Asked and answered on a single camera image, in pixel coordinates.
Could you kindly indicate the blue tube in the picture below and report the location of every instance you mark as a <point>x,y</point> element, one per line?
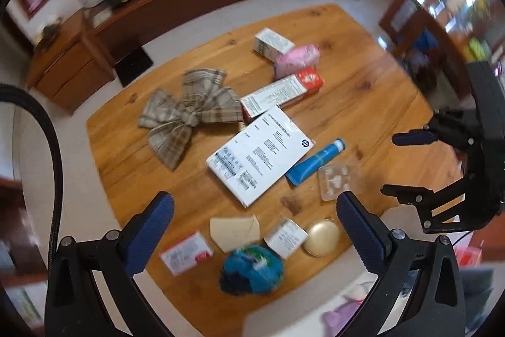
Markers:
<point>311,165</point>

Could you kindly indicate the wooden side cabinet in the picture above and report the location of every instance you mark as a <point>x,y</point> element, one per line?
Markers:
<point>67,68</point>

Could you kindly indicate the round gold tin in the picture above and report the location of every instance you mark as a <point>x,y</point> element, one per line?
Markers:
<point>321,238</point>

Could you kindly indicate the white and green carton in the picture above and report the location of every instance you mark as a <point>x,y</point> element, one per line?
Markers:
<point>272,43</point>

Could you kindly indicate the plaid cloth bow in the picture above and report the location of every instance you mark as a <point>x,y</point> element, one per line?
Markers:
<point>189,112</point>

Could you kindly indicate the clear blister pack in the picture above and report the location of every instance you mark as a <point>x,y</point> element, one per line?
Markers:
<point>339,181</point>

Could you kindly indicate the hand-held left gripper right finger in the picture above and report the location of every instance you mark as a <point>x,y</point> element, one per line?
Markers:
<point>361,232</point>

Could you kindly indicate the basket of small things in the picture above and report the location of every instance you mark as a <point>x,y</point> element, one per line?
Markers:
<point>50,31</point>

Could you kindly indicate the red packet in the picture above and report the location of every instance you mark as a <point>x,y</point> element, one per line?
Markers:
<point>467,256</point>

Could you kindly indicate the purple plush toy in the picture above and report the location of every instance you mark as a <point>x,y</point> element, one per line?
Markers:
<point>347,307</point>

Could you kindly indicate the wooden shelf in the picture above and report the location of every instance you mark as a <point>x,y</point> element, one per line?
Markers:
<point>19,262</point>

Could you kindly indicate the long red and white box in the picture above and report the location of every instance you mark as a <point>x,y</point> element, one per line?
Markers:
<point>276,92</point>

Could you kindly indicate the beige cardboard piece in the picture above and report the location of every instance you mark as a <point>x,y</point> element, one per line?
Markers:
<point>232,232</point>

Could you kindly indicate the small white carton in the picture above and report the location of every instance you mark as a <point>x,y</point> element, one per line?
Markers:
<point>286,238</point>

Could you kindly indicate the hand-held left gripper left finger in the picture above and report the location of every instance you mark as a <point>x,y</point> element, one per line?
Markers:
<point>152,234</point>

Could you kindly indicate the pink tissue pack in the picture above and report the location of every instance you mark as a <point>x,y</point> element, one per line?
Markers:
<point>296,60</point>

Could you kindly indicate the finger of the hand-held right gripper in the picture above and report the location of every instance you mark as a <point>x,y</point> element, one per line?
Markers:
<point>410,195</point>
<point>412,139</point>

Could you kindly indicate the large white box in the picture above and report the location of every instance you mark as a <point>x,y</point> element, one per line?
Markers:
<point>260,155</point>

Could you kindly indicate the small red and white box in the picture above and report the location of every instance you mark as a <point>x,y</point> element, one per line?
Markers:
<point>185,252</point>

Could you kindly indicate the wooden chair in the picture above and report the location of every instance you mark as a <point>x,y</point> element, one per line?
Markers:
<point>418,29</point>

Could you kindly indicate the black square mat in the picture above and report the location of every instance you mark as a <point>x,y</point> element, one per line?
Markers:
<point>132,65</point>

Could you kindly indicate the blue and green packet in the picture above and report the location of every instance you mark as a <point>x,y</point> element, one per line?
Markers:
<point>252,270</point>

